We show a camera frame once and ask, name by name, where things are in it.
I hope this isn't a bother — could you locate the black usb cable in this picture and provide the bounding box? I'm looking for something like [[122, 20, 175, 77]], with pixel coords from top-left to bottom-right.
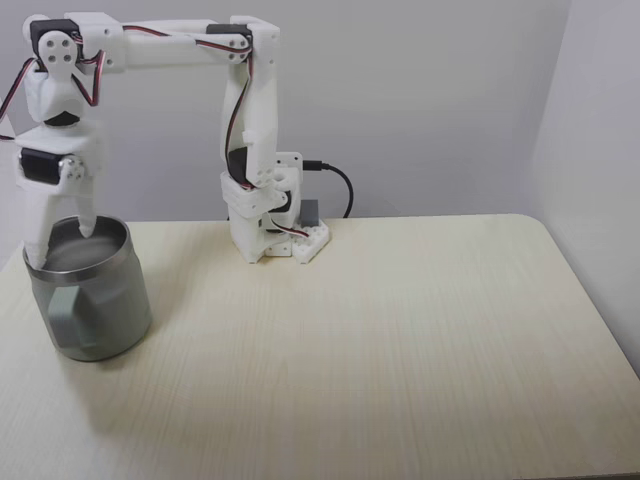
[[302, 159, 355, 220]]

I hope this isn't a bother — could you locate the green steel mug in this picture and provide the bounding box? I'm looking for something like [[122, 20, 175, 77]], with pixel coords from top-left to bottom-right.
[[21, 214, 153, 364]]

